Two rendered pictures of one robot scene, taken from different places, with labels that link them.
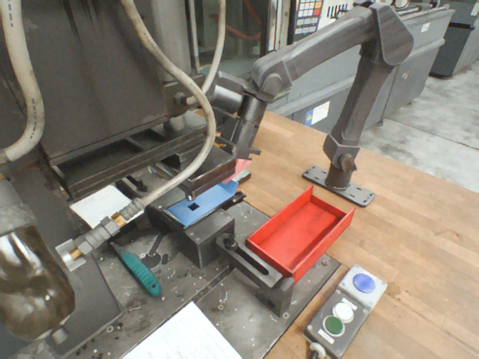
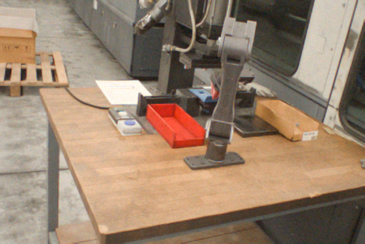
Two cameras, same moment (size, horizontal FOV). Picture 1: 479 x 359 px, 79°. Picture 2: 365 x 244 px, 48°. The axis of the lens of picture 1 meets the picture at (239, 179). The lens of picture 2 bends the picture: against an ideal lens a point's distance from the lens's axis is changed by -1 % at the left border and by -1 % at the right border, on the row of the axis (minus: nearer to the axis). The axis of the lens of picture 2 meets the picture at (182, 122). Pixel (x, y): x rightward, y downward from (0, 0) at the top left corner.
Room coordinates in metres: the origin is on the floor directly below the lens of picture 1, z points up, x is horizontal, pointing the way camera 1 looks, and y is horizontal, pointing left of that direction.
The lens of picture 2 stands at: (0.87, -1.45, 1.52)
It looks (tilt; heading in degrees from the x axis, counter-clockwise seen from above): 23 degrees down; 107
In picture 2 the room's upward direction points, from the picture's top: 8 degrees clockwise
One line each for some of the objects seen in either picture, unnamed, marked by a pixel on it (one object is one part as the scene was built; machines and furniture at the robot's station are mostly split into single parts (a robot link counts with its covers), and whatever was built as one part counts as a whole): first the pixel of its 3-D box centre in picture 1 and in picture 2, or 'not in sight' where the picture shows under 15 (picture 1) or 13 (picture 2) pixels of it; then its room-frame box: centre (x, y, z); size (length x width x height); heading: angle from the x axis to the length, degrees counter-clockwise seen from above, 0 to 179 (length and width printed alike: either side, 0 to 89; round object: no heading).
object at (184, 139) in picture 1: (138, 120); (201, 30); (0.41, 0.15, 1.22); 0.26 x 0.18 x 0.30; 136
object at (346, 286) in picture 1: (359, 292); (129, 130); (0.31, -0.24, 0.90); 0.07 x 0.07 x 0.06; 46
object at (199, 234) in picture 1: (187, 208); (203, 93); (0.47, 0.12, 0.98); 0.20 x 0.10 x 0.01; 46
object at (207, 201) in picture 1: (203, 196); (204, 92); (0.48, 0.08, 1.00); 0.15 x 0.07 x 0.03; 136
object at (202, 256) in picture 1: (189, 221); (201, 103); (0.47, 0.12, 0.94); 0.20 x 0.10 x 0.07; 46
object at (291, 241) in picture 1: (302, 231); (174, 124); (0.44, -0.14, 0.93); 0.25 x 0.12 x 0.06; 136
